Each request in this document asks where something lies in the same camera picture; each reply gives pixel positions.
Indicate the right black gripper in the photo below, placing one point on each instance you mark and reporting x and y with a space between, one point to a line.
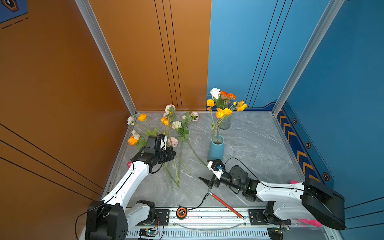
209 184

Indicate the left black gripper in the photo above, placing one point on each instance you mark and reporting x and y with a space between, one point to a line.
171 153

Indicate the blue ceramic cylinder vase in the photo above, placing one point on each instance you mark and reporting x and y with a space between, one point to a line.
216 148

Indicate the yellow poppy flower bunch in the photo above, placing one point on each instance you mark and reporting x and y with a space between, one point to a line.
218 115

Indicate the white rose flower stem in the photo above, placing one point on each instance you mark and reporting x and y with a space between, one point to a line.
215 94

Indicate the orange gerbera flower stem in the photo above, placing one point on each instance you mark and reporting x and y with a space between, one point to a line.
226 101

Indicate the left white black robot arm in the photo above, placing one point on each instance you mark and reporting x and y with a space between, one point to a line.
125 189

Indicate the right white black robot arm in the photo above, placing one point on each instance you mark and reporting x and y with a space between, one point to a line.
309 200

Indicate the pile of artificial flowers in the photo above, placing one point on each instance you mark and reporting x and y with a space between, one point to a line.
148 141

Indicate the clear ribbed glass vase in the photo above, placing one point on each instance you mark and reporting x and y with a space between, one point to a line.
226 123

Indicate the orange black tape measure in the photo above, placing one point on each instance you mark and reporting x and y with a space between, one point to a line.
181 213

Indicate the green circuit board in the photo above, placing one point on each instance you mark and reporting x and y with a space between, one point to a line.
147 234

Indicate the panda plush toy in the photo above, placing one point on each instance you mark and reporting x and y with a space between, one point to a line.
311 222

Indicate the red handled hammer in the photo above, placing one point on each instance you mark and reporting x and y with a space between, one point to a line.
227 205

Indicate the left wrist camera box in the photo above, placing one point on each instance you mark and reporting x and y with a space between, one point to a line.
163 141

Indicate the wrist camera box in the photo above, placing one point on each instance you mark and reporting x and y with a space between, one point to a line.
217 167
163 141

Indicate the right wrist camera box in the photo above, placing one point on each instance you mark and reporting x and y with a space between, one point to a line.
217 167

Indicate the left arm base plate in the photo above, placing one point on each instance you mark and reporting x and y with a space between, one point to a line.
160 214

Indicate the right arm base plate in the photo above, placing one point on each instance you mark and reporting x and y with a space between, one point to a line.
258 218

